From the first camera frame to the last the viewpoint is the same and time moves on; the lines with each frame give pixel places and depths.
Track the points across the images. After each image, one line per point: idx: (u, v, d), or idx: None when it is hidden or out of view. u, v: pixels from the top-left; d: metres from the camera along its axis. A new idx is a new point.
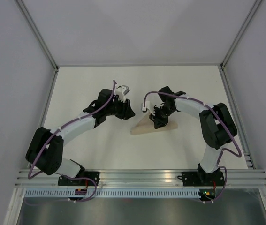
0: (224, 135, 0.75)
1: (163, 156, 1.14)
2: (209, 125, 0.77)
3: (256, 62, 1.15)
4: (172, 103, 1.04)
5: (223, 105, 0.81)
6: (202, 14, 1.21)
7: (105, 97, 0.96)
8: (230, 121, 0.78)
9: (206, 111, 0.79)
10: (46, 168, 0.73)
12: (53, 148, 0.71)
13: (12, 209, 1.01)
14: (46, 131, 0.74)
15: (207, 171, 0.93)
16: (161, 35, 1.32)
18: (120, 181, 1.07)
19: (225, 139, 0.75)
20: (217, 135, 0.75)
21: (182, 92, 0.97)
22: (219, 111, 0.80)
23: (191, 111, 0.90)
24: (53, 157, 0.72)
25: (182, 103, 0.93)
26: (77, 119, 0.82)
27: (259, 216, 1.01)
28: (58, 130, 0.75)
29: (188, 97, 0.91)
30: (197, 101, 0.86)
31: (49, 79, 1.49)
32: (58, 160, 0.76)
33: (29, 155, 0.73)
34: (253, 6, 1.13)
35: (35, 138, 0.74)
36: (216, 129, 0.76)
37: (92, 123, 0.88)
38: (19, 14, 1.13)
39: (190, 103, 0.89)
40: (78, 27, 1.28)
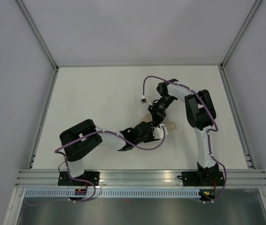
0: (204, 117, 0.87)
1: (163, 156, 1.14)
2: (191, 108, 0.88)
3: (256, 62, 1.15)
4: (164, 90, 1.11)
5: (206, 91, 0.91)
6: (202, 15, 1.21)
7: (140, 132, 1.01)
8: (211, 105, 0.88)
9: (191, 95, 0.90)
10: (70, 155, 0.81)
12: (90, 142, 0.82)
13: (12, 209, 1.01)
14: (92, 125, 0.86)
15: (203, 165, 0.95)
16: (161, 35, 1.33)
18: (120, 181, 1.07)
19: (203, 121, 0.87)
20: (198, 116, 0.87)
21: (175, 80, 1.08)
22: (202, 97, 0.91)
23: (178, 96, 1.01)
24: (82, 148, 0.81)
25: (173, 88, 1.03)
26: (116, 134, 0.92)
27: (258, 217, 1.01)
28: (102, 131, 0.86)
29: (179, 84, 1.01)
30: (185, 87, 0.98)
31: (50, 79, 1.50)
32: (83, 155, 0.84)
33: (65, 135, 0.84)
34: (253, 5, 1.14)
35: (81, 125, 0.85)
36: (198, 111, 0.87)
37: (120, 145, 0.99)
38: (20, 14, 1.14)
39: (179, 89, 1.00)
40: (78, 28, 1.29)
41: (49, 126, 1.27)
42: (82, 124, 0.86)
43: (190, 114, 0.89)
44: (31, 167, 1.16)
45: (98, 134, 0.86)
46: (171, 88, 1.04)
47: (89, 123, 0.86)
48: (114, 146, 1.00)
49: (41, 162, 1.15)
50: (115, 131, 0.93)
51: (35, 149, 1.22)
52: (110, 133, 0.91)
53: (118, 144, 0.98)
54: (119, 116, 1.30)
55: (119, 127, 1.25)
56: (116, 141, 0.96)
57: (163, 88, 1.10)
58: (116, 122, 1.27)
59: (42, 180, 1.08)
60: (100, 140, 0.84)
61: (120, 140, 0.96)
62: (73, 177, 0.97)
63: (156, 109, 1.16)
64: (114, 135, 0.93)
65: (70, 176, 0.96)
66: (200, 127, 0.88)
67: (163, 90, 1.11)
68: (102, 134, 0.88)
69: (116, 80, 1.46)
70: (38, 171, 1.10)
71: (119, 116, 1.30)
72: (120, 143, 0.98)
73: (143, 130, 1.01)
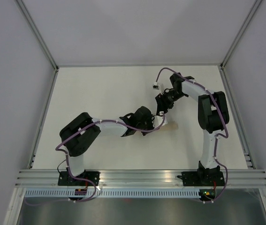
0: (216, 120, 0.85)
1: (163, 156, 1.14)
2: (204, 109, 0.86)
3: (256, 62, 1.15)
4: (179, 87, 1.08)
5: (222, 93, 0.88)
6: (202, 15, 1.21)
7: (142, 114, 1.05)
8: (225, 108, 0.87)
9: (205, 96, 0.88)
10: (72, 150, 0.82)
12: (88, 133, 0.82)
13: (12, 209, 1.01)
14: (88, 118, 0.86)
15: (205, 166, 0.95)
16: (161, 35, 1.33)
18: (121, 181, 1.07)
19: (215, 124, 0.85)
20: (209, 118, 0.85)
21: (191, 78, 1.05)
22: (217, 99, 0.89)
23: (193, 94, 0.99)
24: (82, 142, 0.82)
25: (187, 86, 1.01)
26: (113, 121, 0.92)
27: (258, 217, 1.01)
28: (98, 121, 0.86)
29: (194, 82, 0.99)
30: (200, 86, 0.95)
31: (50, 79, 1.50)
32: (85, 147, 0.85)
33: (64, 131, 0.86)
34: (253, 6, 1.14)
35: (78, 119, 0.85)
36: (209, 113, 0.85)
37: (123, 130, 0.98)
38: (20, 14, 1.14)
39: (193, 87, 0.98)
40: (78, 28, 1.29)
41: (49, 126, 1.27)
42: (79, 118, 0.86)
43: (201, 115, 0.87)
44: (30, 167, 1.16)
45: (96, 125, 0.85)
46: (186, 86, 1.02)
47: (85, 116, 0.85)
48: (117, 132, 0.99)
49: (41, 162, 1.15)
50: (113, 119, 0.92)
51: (35, 149, 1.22)
52: (109, 121, 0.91)
53: (120, 130, 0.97)
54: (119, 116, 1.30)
55: None
56: (117, 128, 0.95)
57: (177, 85, 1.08)
58: None
59: (42, 180, 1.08)
60: (99, 131, 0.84)
61: (121, 126, 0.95)
62: (74, 176, 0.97)
63: (164, 97, 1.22)
64: (113, 123, 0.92)
65: (70, 175, 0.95)
66: (210, 130, 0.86)
67: (177, 86, 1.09)
68: (99, 124, 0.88)
69: (116, 80, 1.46)
70: (38, 171, 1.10)
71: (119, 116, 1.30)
72: (121, 129, 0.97)
73: (144, 112, 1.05)
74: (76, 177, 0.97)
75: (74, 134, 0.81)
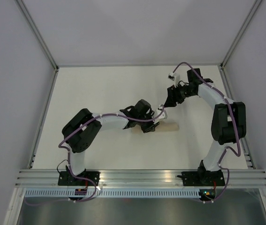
0: (230, 133, 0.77)
1: (164, 156, 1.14)
2: (219, 119, 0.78)
3: (256, 62, 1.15)
4: (195, 89, 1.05)
5: (243, 105, 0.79)
6: (202, 15, 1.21)
7: (143, 105, 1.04)
8: (243, 122, 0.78)
9: (223, 105, 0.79)
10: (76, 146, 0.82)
12: (89, 129, 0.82)
13: (12, 209, 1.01)
14: (88, 114, 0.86)
15: (207, 168, 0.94)
16: (161, 35, 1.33)
18: (121, 181, 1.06)
19: (229, 137, 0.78)
20: (224, 131, 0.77)
21: (209, 81, 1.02)
22: (236, 110, 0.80)
23: (209, 99, 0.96)
24: (85, 137, 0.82)
25: (204, 90, 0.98)
26: (114, 115, 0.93)
27: (258, 217, 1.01)
28: (99, 116, 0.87)
29: (213, 87, 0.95)
30: (218, 93, 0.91)
31: (50, 79, 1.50)
32: (88, 143, 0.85)
33: (66, 128, 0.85)
34: (252, 6, 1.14)
35: (78, 116, 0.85)
36: (225, 124, 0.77)
37: (124, 123, 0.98)
38: (20, 15, 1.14)
39: (211, 93, 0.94)
40: (78, 28, 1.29)
41: (49, 126, 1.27)
42: (79, 115, 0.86)
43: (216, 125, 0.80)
44: (30, 167, 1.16)
45: (97, 120, 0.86)
46: (202, 89, 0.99)
47: (85, 112, 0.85)
48: (118, 126, 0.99)
49: (41, 162, 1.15)
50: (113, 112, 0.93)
51: (35, 149, 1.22)
52: (109, 115, 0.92)
53: (121, 123, 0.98)
54: None
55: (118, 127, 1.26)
56: (117, 121, 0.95)
57: (193, 86, 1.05)
58: None
59: (42, 180, 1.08)
60: (100, 125, 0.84)
61: (122, 118, 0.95)
62: (75, 175, 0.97)
63: (178, 89, 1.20)
64: (113, 116, 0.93)
65: (72, 174, 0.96)
66: (223, 142, 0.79)
67: (193, 88, 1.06)
68: (100, 119, 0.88)
69: (116, 80, 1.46)
70: (39, 171, 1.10)
71: None
72: (123, 122, 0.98)
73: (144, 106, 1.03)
74: (77, 176, 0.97)
75: (76, 131, 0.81)
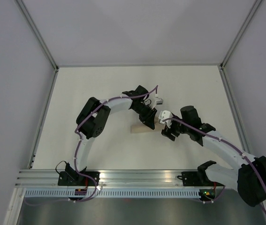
0: (263, 193, 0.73)
1: (164, 156, 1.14)
2: (247, 182, 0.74)
3: (256, 62, 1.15)
4: (198, 138, 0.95)
5: None
6: (202, 16, 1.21)
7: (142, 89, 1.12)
8: None
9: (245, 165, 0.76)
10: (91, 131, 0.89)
12: (101, 113, 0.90)
13: (12, 209, 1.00)
14: (96, 101, 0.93)
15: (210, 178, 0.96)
16: (161, 35, 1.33)
18: (120, 181, 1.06)
19: (263, 198, 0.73)
20: (257, 194, 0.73)
21: (211, 128, 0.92)
22: (261, 166, 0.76)
23: (218, 150, 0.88)
24: (98, 122, 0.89)
25: (210, 141, 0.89)
26: (119, 97, 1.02)
27: (258, 217, 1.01)
28: (106, 101, 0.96)
29: (221, 138, 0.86)
30: (234, 149, 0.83)
31: (50, 79, 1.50)
32: (101, 126, 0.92)
33: (79, 118, 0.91)
34: (253, 6, 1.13)
35: (87, 104, 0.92)
36: (254, 185, 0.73)
37: (129, 104, 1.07)
38: (19, 15, 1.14)
39: (223, 146, 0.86)
40: (77, 28, 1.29)
41: (49, 126, 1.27)
42: (87, 103, 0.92)
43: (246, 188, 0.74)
44: (30, 167, 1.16)
45: (105, 105, 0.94)
46: (208, 141, 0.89)
47: (93, 100, 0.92)
48: (124, 108, 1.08)
49: (41, 162, 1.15)
50: (117, 96, 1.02)
51: (35, 149, 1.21)
52: (114, 99, 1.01)
53: (125, 104, 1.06)
54: (119, 116, 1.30)
55: (119, 127, 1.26)
56: (122, 103, 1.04)
57: (195, 137, 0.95)
58: (115, 122, 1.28)
59: (42, 180, 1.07)
60: (109, 109, 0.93)
61: (127, 99, 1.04)
62: (79, 171, 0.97)
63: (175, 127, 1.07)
64: (119, 99, 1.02)
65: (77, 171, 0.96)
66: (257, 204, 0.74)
67: (194, 137, 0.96)
68: (107, 104, 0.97)
69: (116, 80, 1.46)
70: (39, 171, 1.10)
71: (119, 116, 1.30)
72: (127, 103, 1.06)
73: (142, 90, 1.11)
74: (80, 173, 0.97)
75: (88, 116, 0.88)
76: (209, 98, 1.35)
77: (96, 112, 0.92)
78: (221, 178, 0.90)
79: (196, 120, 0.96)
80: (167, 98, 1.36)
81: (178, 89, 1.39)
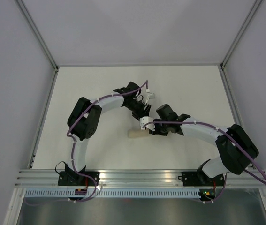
0: (245, 159, 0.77)
1: (163, 156, 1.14)
2: (230, 153, 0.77)
3: (256, 62, 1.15)
4: (178, 129, 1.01)
5: (238, 127, 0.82)
6: (202, 16, 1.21)
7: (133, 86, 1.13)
8: (249, 143, 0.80)
9: (224, 138, 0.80)
10: (83, 131, 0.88)
12: (91, 114, 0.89)
13: (11, 209, 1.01)
14: (87, 101, 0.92)
15: (209, 176, 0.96)
16: (160, 35, 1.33)
18: (120, 181, 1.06)
19: (246, 164, 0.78)
20: (240, 161, 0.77)
21: (186, 116, 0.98)
22: (235, 133, 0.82)
23: (198, 135, 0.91)
24: (90, 122, 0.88)
25: (189, 128, 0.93)
26: (110, 96, 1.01)
27: (258, 217, 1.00)
28: (96, 101, 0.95)
29: (195, 122, 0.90)
30: (208, 126, 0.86)
31: (50, 79, 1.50)
32: (94, 126, 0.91)
33: (71, 120, 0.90)
34: (252, 6, 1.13)
35: (78, 106, 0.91)
36: (237, 155, 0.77)
37: (121, 101, 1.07)
38: (19, 14, 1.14)
39: (198, 128, 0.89)
40: (78, 28, 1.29)
41: (49, 126, 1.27)
42: (78, 104, 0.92)
43: (228, 160, 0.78)
44: (30, 167, 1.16)
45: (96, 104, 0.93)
46: (187, 128, 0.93)
47: (83, 100, 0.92)
48: (116, 106, 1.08)
49: (41, 161, 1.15)
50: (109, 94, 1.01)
51: (35, 149, 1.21)
52: (105, 97, 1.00)
53: (117, 102, 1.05)
54: (119, 116, 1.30)
55: (118, 127, 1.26)
56: (114, 101, 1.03)
57: (175, 128, 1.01)
58: (114, 122, 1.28)
59: (42, 180, 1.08)
60: (100, 108, 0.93)
61: (118, 97, 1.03)
62: (78, 171, 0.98)
63: (159, 128, 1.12)
64: (110, 98, 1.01)
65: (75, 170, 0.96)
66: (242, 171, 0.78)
67: (174, 129, 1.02)
68: (98, 103, 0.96)
69: (116, 80, 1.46)
70: (39, 171, 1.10)
71: (118, 116, 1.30)
72: (119, 100, 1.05)
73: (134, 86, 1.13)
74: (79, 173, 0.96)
75: (79, 117, 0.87)
76: (209, 98, 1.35)
77: (87, 112, 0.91)
78: (216, 169, 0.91)
79: (172, 114, 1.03)
80: (167, 98, 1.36)
81: (178, 88, 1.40)
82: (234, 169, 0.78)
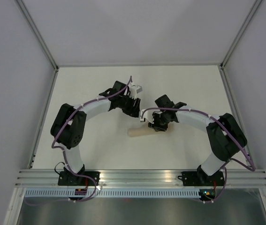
0: (234, 146, 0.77)
1: (163, 156, 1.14)
2: (218, 139, 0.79)
3: (256, 62, 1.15)
4: (173, 116, 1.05)
5: (229, 116, 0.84)
6: (202, 16, 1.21)
7: (120, 86, 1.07)
8: (239, 131, 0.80)
9: (214, 124, 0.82)
10: (69, 140, 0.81)
12: (76, 120, 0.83)
13: (12, 209, 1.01)
14: (70, 108, 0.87)
15: (208, 173, 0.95)
16: (160, 35, 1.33)
18: (120, 181, 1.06)
19: (235, 151, 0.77)
20: (228, 147, 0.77)
21: (183, 104, 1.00)
22: (226, 122, 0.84)
23: (192, 122, 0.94)
24: (75, 129, 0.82)
25: (183, 115, 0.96)
26: (95, 100, 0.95)
27: (258, 217, 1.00)
28: (81, 106, 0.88)
29: (190, 109, 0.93)
30: (201, 113, 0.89)
31: (50, 79, 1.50)
32: (79, 134, 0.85)
33: (54, 129, 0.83)
34: (253, 6, 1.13)
35: (60, 113, 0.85)
36: (226, 141, 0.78)
37: (108, 104, 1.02)
38: (20, 14, 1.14)
39: (192, 115, 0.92)
40: (78, 28, 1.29)
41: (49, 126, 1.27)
42: (61, 112, 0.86)
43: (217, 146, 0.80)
44: (31, 167, 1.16)
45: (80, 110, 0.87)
46: (181, 115, 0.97)
47: (66, 107, 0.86)
48: (102, 109, 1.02)
49: (41, 161, 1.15)
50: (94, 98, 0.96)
51: (35, 149, 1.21)
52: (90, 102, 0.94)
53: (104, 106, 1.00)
54: (118, 116, 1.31)
55: (118, 127, 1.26)
56: (101, 105, 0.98)
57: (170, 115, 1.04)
58: (114, 122, 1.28)
59: (42, 180, 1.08)
60: (85, 114, 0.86)
61: (104, 100, 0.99)
62: (76, 173, 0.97)
63: (158, 121, 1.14)
64: (96, 102, 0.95)
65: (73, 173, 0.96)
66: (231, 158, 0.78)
67: (170, 116, 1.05)
68: (83, 109, 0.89)
69: (116, 80, 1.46)
70: (39, 171, 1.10)
71: (118, 116, 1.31)
72: (106, 103, 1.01)
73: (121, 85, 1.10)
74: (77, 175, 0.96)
75: (63, 126, 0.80)
76: (209, 98, 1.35)
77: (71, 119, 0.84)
78: (212, 165, 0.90)
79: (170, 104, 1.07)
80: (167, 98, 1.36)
81: (178, 88, 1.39)
82: (223, 155, 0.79)
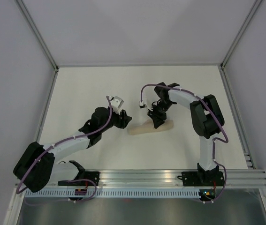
0: (212, 124, 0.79)
1: (163, 156, 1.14)
2: (198, 116, 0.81)
3: (256, 62, 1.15)
4: (166, 95, 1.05)
5: (212, 96, 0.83)
6: (201, 16, 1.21)
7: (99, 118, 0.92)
8: (218, 111, 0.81)
9: (196, 102, 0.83)
10: (33, 185, 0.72)
12: (42, 164, 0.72)
13: (11, 209, 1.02)
14: (38, 147, 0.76)
15: (204, 168, 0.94)
16: (160, 35, 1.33)
18: (120, 181, 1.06)
19: (213, 128, 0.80)
20: (206, 124, 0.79)
21: (176, 84, 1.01)
22: (209, 102, 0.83)
23: (181, 101, 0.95)
24: (41, 174, 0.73)
25: (174, 93, 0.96)
26: (72, 138, 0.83)
27: (259, 217, 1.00)
28: (51, 146, 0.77)
29: (181, 89, 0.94)
30: (188, 93, 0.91)
31: (50, 79, 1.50)
32: (45, 177, 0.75)
33: (18, 169, 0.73)
34: (252, 6, 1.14)
35: (27, 152, 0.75)
36: (205, 118, 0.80)
37: (87, 143, 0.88)
38: (19, 14, 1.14)
39: (180, 94, 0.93)
40: (78, 28, 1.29)
41: (49, 126, 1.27)
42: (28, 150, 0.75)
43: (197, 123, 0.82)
44: None
45: (49, 152, 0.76)
46: (172, 93, 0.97)
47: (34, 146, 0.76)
48: (80, 148, 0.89)
49: None
50: (70, 136, 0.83)
51: None
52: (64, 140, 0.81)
53: (82, 144, 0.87)
54: None
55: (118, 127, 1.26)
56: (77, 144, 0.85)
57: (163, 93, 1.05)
58: None
59: None
60: (53, 157, 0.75)
61: (83, 138, 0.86)
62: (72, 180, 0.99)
63: (157, 108, 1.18)
64: (71, 140, 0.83)
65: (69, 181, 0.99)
66: (209, 134, 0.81)
67: (163, 94, 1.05)
68: (54, 150, 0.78)
69: (116, 80, 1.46)
70: None
71: None
72: (85, 141, 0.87)
73: (101, 114, 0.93)
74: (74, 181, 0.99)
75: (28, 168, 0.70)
76: None
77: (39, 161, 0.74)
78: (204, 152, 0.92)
79: None
80: None
81: None
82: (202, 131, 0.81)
